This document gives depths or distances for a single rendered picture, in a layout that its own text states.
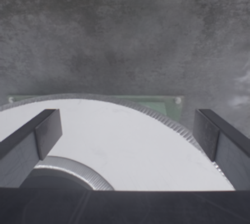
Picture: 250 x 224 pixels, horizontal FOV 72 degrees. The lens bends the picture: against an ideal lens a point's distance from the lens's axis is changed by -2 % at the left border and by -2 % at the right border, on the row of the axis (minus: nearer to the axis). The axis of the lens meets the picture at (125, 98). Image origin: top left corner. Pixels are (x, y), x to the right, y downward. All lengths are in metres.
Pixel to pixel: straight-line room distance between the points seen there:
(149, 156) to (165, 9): 0.56
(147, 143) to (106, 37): 0.49
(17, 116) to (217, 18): 0.88
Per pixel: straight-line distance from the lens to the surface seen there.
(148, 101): 0.98
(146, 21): 0.79
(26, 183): 0.69
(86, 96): 0.75
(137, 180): 0.51
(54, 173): 0.60
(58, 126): 0.16
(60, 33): 0.87
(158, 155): 0.55
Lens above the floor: 0.75
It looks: 49 degrees down
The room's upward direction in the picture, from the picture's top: 175 degrees counter-clockwise
